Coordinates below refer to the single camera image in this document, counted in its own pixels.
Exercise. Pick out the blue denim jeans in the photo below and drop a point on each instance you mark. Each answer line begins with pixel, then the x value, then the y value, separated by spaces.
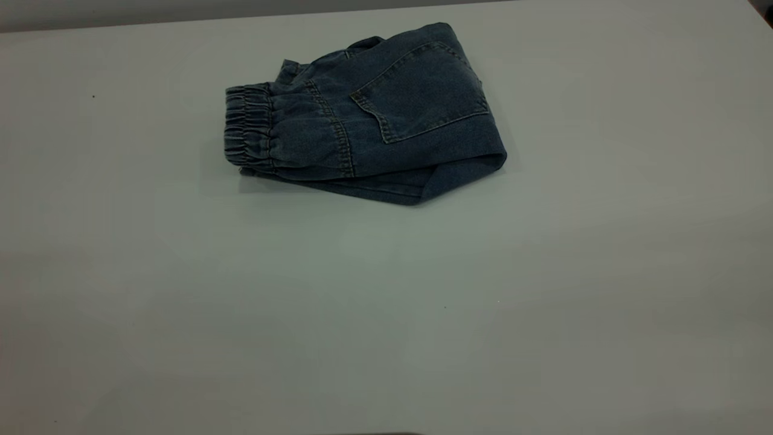
pixel 374 121

